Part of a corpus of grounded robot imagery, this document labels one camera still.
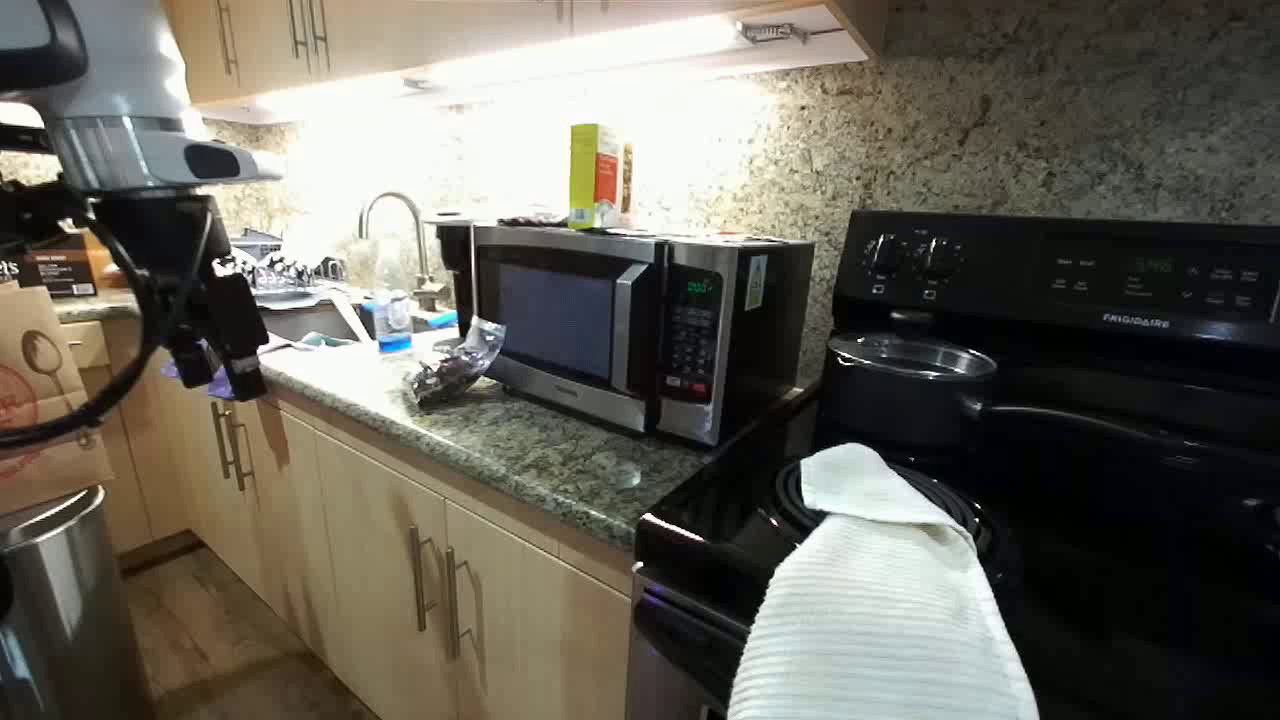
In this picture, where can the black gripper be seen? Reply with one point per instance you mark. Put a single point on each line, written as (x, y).
(162, 240)

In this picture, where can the grey Franka robot arm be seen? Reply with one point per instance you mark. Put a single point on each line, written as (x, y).
(123, 93)

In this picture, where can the wooden cabinet door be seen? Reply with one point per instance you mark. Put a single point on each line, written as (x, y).
(372, 562)
(547, 624)
(184, 455)
(282, 506)

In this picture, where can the stainless steel microwave body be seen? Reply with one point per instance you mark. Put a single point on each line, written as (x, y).
(772, 345)

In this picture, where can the stainless steel sink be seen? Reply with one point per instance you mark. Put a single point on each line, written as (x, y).
(307, 319)

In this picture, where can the plastic water bottle blue label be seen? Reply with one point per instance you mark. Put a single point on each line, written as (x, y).
(394, 325)

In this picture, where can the brown paper bag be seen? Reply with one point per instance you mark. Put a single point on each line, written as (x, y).
(43, 401)

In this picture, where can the brown printed box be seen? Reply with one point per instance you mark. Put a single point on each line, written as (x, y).
(60, 266)

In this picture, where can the crumpled clear plastic bag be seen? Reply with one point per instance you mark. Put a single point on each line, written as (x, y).
(458, 363)

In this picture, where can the chrome gooseneck faucet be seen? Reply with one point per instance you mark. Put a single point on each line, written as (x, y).
(404, 214)

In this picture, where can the stainless steel trash can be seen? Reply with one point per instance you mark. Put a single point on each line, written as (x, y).
(65, 614)

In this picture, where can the dark flat remote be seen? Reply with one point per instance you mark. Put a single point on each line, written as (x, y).
(534, 218)

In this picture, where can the green cardboard box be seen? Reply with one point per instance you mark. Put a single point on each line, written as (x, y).
(592, 173)

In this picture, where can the black stove knob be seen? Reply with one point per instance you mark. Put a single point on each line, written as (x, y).
(936, 253)
(883, 248)

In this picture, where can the black cooking pot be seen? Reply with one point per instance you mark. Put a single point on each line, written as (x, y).
(900, 386)

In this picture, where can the white ribbed kitchen towel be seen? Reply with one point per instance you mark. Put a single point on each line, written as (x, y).
(883, 614)

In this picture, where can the black electric stove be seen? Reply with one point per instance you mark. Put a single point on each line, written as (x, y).
(1135, 532)

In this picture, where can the wooden wall cabinet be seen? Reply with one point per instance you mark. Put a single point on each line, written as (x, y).
(400, 27)

